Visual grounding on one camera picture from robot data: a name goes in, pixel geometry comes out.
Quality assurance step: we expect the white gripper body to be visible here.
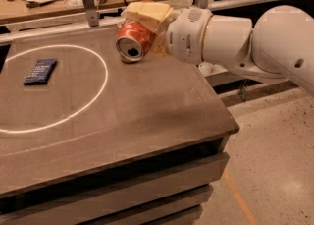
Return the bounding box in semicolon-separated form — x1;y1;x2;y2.
166;7;213;65

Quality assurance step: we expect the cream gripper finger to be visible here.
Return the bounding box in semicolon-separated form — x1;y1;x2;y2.
122;1;173;33
150;34;167;55

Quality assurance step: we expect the red coke can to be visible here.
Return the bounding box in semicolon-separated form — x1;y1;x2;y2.
116;20;156;63

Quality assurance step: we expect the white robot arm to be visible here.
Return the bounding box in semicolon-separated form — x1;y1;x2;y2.
123;2;314;95

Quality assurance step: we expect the dark blue snack bar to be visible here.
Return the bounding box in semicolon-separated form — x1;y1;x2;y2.
23;59;57;85

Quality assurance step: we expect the grey counter drawer cabinet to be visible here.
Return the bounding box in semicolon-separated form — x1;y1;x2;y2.
1;138;229;225

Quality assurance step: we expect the grey metal rail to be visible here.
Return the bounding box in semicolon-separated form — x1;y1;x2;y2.
0;0;313;46

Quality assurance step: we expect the grey metal post left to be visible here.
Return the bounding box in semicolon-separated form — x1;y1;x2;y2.
82;0;99;27

